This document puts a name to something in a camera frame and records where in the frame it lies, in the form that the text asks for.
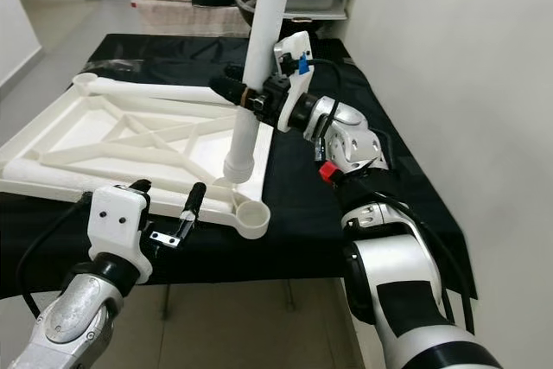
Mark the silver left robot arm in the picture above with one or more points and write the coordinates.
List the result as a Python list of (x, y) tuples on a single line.
[(69, 334)]

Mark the white plastic children table top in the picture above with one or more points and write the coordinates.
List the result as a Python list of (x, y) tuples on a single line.
[(121, 136)]

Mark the beige woven mat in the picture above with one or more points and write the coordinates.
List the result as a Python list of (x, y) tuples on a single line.
[(190, 19)]

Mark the black wok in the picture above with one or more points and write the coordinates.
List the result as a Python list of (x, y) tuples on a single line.
[(311, 30)]

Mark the clear tape strip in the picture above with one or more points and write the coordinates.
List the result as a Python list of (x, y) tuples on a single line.
[(125, 66)]

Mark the black tablecloth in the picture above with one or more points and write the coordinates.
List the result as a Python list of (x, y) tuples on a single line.
[(311, 213)]

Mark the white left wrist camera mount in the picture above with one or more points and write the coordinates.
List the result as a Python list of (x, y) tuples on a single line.
[(117, 222)]

